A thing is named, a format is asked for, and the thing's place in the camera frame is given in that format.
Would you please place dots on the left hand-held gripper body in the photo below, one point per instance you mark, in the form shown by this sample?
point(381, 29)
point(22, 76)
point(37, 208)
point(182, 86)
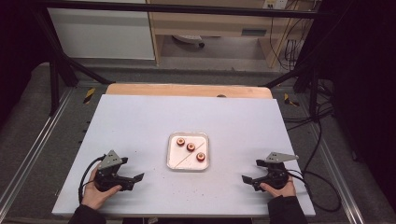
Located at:
point(107, 174)

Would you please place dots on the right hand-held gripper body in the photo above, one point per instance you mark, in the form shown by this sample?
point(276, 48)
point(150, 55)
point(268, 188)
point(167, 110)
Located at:
point(277, 174)

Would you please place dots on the white square tray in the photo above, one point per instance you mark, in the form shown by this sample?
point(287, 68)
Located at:
point(186, 158)

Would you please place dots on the person's right hand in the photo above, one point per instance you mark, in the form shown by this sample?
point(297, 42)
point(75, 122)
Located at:
point(281, 191)

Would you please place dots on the person's left hand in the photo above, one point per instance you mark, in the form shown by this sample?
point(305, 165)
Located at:
point(96, 196)

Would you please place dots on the white board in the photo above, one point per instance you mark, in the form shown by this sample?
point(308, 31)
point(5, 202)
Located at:
point(140, 124)

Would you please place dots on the wooden table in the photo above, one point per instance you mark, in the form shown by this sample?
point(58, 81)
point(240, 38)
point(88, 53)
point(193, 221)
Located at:
point(186, 90)

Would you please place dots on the black curtain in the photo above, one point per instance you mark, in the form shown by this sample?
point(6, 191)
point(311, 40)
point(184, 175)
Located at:
point(367, 93)
point(18, 46)

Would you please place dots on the white cabinet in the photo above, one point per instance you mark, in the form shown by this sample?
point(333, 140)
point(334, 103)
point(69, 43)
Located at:
point(102, 34)

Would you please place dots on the grey chair base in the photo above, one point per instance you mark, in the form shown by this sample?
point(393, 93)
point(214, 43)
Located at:
point(190, 39)

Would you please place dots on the light wooden desk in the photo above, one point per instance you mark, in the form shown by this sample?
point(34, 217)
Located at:
point(202, 23)

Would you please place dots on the aluminium rail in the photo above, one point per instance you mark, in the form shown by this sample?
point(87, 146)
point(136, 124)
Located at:
point(337, 174)
point(34, 143)

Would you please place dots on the white wall socket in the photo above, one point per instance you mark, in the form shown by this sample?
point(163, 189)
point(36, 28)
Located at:
point(275, 3)

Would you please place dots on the black metal frame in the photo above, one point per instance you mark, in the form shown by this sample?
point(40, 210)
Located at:
point(186, 8)

